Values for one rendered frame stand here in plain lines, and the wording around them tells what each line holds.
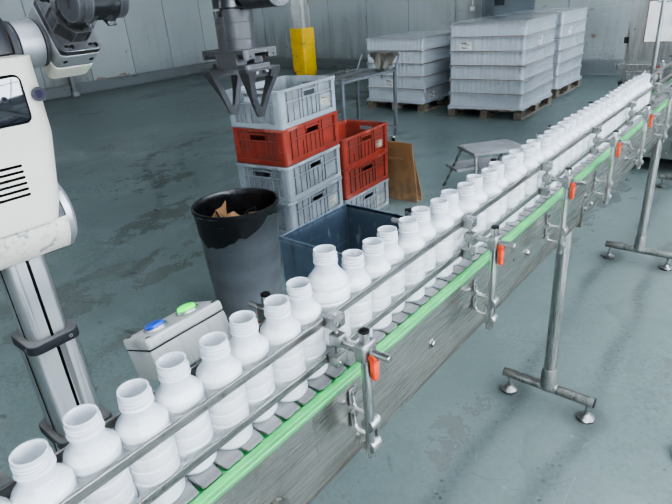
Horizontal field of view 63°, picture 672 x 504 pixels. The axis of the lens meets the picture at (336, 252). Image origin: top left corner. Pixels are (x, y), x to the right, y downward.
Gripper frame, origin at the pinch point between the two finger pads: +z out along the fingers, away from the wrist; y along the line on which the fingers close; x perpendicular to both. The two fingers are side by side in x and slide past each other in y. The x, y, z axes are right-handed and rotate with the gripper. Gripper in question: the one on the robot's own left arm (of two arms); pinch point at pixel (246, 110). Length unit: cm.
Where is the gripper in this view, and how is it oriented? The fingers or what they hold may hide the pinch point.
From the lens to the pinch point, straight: 89.6
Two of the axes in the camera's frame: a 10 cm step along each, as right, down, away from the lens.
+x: -6.4, 3.6, -6.8
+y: -7.7, -2.1, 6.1
